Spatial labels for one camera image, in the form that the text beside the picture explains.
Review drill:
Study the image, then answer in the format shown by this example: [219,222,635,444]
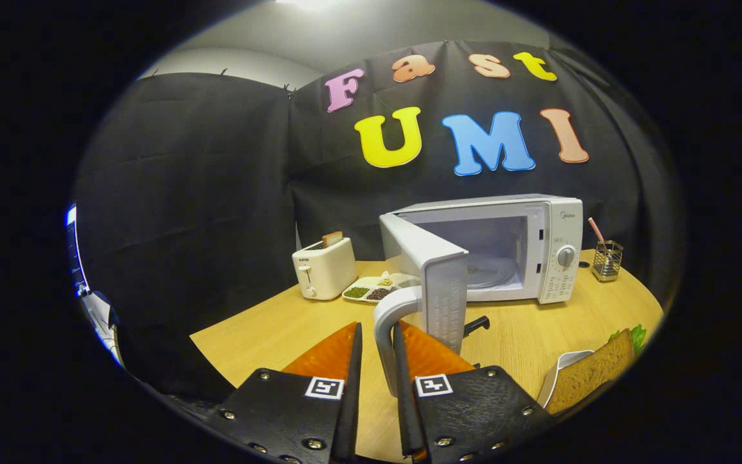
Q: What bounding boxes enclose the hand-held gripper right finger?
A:
[392,320,558,464]

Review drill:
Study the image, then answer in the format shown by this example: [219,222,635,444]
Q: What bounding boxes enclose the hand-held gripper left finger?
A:
[207,321,364,464]

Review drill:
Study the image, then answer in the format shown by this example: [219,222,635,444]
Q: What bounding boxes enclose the white microwave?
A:
[372,193,584,397]

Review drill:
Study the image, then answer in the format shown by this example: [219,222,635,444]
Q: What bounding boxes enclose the small white plate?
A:
[537,350,596,408]

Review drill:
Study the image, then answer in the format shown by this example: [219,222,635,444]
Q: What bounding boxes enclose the brown bread lettuce sandwich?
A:
[546,324,647,416]

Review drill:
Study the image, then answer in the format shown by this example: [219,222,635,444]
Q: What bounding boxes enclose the white divided snack tray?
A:
[341,271,420,304]

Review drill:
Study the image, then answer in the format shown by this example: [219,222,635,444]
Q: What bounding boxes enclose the cream toaster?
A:
[292,237,359,301]

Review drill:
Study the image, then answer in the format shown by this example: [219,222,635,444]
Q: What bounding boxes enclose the glass turntable plate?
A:
[466,255,525,291]

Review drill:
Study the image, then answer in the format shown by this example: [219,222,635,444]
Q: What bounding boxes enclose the metal mesh utensil holder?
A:
[591,240,624,282]

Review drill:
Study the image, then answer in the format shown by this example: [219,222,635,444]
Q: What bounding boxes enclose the white device with blue edge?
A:
[64,202,126,369]

